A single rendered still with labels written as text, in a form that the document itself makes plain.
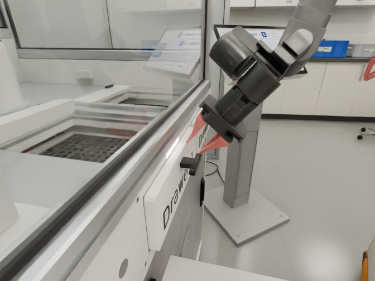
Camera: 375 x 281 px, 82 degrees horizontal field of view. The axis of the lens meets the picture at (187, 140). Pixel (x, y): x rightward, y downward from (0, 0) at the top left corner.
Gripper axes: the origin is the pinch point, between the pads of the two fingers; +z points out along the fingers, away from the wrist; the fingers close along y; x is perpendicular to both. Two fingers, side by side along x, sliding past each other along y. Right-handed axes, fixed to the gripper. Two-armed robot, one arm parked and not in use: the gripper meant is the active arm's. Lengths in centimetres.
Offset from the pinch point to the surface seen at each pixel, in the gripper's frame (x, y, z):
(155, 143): 12.7, 6.3, -2.3
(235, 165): -85, -40, 36
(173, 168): 8.7, 0.9, 2.0
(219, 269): 14.1, -16.9, 8.1
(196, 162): 4.2, -2.0, 0.7
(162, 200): 15.0, -0.5, 3.4
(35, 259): 33.0, 6.8, -2.0
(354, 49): -343, -110, -102
